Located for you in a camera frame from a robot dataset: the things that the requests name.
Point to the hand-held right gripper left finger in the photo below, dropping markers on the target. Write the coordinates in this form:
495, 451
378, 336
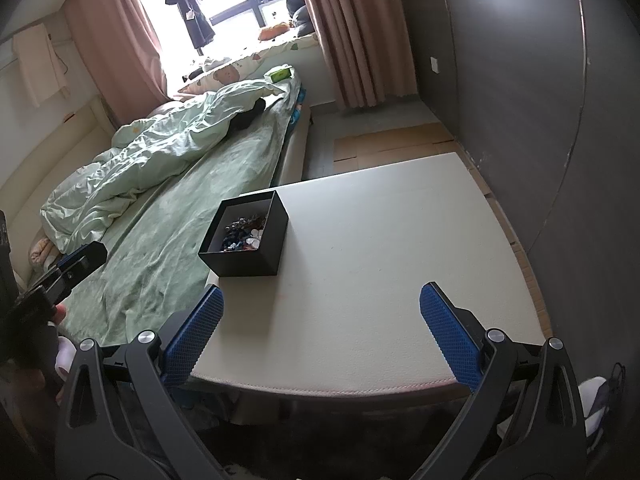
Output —
195, 330

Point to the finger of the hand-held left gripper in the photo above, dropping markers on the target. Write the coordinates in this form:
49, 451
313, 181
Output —
85, 260
47, 287

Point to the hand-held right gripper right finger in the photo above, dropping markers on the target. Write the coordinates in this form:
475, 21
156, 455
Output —
450, 340

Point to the black square box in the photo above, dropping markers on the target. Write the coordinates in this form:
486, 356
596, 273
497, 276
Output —
240, 264

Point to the pile of mixed jewelry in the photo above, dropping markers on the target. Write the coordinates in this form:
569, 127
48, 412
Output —
242, 235

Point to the person's left hand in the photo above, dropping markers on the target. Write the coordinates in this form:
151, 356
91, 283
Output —
60, 313

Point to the bed with green duvet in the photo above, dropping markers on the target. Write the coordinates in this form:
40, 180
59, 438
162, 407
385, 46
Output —
160, 240

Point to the white bag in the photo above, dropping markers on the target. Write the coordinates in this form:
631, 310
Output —
595, 405

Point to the black cloth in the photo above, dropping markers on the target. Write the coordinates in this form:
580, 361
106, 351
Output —
245, 117

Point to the pink curtain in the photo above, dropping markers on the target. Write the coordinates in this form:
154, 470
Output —
115, 35
360, 35

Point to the blue printed mattress cover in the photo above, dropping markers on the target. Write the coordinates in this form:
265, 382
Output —
298, 105

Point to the printed window seat cushion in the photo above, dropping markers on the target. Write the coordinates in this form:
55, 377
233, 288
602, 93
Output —
240, 65

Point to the green tissue box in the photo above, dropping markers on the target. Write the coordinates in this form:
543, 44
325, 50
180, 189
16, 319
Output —
278, 74

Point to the dark hanging clothes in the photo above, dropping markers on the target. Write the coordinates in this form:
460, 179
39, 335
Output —
192, 5

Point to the orange plush toy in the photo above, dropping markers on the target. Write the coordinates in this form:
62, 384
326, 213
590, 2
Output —
272, 31

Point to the dark plush cushion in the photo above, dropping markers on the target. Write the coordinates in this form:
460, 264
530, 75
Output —
299, 12

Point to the white wall socket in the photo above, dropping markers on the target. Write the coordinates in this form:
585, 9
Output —
435, 65

